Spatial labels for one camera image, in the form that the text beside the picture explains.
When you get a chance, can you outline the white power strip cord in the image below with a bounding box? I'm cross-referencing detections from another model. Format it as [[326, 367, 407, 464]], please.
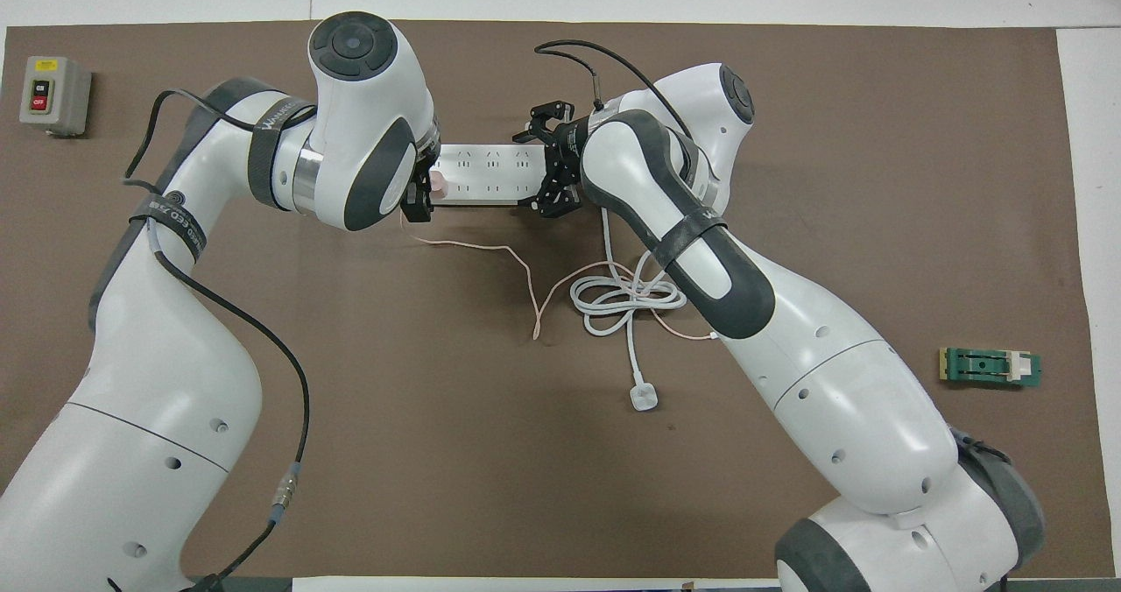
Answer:
[[571, 207, 688, 413]]

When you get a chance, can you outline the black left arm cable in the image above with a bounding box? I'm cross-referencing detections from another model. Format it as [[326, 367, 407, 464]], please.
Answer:
[[123, 88, 313, 592]]

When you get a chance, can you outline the pink charging cable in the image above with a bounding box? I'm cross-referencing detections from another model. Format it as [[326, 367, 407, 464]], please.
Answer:
[[400, 211, 721, 342]]

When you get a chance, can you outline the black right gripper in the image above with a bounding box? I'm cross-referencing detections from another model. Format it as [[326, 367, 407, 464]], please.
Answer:
[[403, 102, 596, 224]]

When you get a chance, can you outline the brown table mat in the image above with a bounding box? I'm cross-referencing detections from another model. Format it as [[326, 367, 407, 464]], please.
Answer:
[[0, 19, 1115, 580]]

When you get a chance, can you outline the green block with white clip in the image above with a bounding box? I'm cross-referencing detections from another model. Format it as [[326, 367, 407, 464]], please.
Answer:
[[939, 347, 1043, 391]]

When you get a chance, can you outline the white power strip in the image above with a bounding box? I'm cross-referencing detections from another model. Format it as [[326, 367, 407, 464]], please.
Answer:
[[427, 144, 561, 208]]

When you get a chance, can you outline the grey on-off switch box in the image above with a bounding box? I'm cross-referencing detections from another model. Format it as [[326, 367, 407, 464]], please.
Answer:
[[19, 55, 93, 137]]

